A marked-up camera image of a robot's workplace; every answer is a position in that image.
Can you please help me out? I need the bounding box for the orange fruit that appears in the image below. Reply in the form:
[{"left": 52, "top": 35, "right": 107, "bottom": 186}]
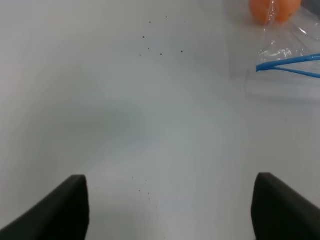
[{"left": 248, "top": 0, "right": 302, "bottom": 25}]

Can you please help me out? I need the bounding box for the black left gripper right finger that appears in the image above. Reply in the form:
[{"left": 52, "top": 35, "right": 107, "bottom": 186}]
[{"left": 251, "top": 172, "right": 320, "bottom": 240}]

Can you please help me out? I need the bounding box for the clear bag with blue zip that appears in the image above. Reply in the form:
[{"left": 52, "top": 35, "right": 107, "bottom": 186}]
[{"left": 229, "top": 0, "right": 320, "bottom": 79}]

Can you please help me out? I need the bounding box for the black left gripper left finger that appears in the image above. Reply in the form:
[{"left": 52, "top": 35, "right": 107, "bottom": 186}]
[{"left": 0, "top": 175, "right": 90, "bottom": 240}]

